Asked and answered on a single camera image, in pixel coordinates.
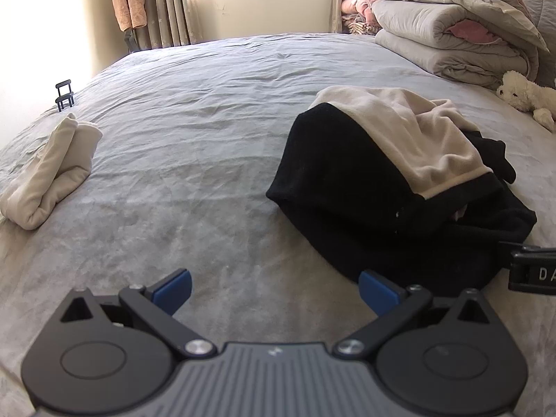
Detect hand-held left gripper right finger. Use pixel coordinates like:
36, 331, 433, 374
333, 269, 497, 361

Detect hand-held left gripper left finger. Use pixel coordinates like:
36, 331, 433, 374
58, 268, 219, 361

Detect black garment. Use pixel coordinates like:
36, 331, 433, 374
266, 103, 538, 297

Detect beige garment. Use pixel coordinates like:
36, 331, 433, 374
0, 113, 104, 231
306, 85, 487, 197

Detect white plush toy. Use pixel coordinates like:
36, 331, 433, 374
496, 71, 556, 133

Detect folded beige garment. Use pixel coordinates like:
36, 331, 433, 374
0, 113, 104, 231

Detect small black stand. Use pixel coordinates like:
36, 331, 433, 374
55, 79, 75, 111

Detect folded grey duvet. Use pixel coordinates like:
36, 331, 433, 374
373, 0, 550, 90

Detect grey quilted headboard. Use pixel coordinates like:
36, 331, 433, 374
499, 0, 556, 90

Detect pink blanket pile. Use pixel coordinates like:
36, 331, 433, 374
341, 0, 383, 35

